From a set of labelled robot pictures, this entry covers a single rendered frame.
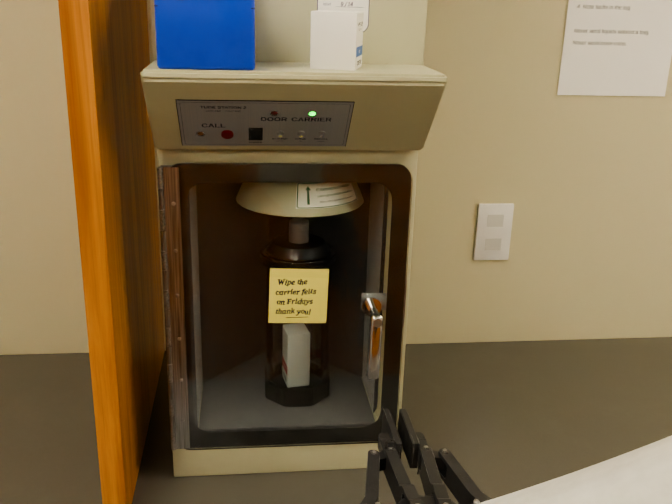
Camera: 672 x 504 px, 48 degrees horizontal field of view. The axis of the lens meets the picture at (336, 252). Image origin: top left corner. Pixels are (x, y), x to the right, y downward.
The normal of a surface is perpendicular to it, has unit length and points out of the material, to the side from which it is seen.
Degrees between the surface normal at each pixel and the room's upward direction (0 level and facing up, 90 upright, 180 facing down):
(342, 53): 90
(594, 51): 90
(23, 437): 0
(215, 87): 135
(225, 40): 90
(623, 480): 42
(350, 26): 90
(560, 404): 0
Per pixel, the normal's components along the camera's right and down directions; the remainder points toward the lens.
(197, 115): 0.06, 0.90
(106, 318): 0.11, 0.33
